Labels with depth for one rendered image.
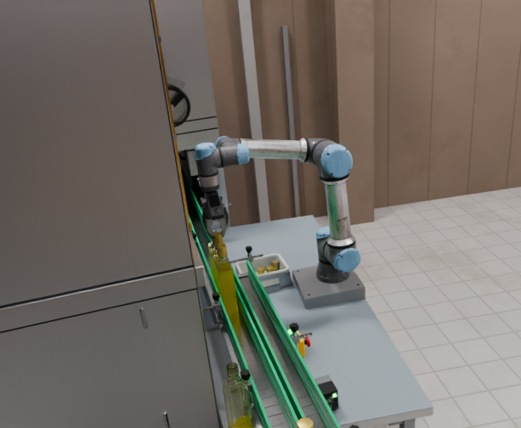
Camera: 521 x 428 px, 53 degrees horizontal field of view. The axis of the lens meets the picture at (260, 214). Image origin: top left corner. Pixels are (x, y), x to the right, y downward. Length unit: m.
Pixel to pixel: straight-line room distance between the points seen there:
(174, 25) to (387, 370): 1.90
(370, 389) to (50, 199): 1.21
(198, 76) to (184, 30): 0.24
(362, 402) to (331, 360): 0.23
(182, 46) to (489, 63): 3.08
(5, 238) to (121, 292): 0.29
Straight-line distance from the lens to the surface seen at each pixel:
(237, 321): 2.00
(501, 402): 3.03
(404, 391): 1.89
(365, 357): 2.01
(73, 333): 1.40
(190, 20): 2.82
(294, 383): 1.72
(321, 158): 1.97
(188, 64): 2.83
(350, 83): 4.32
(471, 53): 5.02
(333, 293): 2.25
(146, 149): 1.21
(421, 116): 4.92
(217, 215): 1.85
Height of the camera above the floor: 2.03
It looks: 24 degrees down
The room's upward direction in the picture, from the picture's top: 6 degrees counter-clockwise
